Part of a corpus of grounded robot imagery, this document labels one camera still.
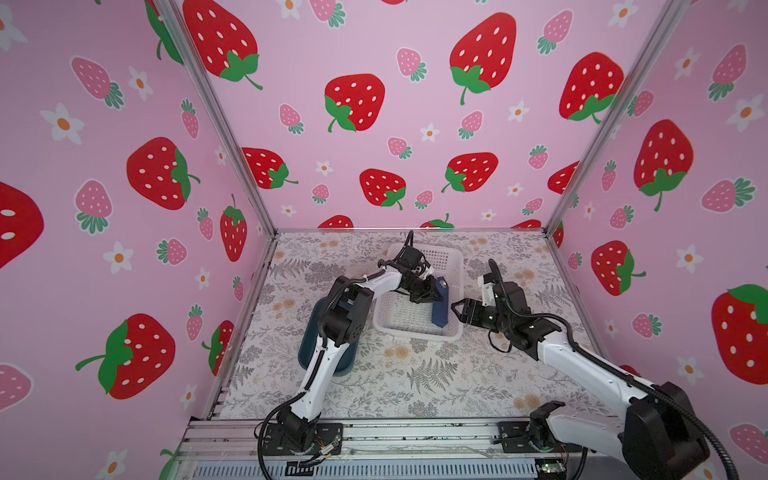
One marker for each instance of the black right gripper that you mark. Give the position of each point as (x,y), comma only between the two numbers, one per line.
(469,303)

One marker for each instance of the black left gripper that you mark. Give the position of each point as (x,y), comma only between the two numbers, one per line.
(428,293)

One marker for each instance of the dark blue paper napkin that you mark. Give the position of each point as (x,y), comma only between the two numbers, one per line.
(440,305)

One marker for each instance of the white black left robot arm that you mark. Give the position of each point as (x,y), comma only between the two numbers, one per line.
(340,323)

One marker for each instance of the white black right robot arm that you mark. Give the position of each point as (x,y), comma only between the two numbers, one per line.
(652,427)

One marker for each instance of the white perforated plastic basket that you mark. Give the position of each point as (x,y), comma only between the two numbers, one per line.
(394,314)

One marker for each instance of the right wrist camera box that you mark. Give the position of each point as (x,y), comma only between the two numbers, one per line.
(488,297)

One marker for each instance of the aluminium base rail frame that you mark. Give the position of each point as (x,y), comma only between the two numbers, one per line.
(446,448)

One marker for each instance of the aluminium corner post left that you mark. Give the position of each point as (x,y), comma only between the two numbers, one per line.
(173,18)

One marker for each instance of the aluminium corner post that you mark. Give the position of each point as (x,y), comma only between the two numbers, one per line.
(173,18)
(663,29)

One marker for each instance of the aluminium corner post right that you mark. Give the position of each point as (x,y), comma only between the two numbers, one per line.
(663,29)

